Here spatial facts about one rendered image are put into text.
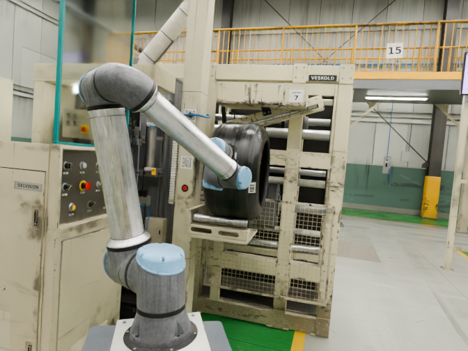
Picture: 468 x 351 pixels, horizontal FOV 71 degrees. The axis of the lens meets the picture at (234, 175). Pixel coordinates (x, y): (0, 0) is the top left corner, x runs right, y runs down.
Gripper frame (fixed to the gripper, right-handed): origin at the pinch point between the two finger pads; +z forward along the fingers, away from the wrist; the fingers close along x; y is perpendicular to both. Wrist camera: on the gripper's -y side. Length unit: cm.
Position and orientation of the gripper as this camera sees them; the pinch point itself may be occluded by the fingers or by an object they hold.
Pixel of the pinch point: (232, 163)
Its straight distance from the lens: 172.5
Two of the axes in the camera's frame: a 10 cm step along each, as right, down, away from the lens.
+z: 2.2, 0.9, 9.7
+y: 1.1, -9.9, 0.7
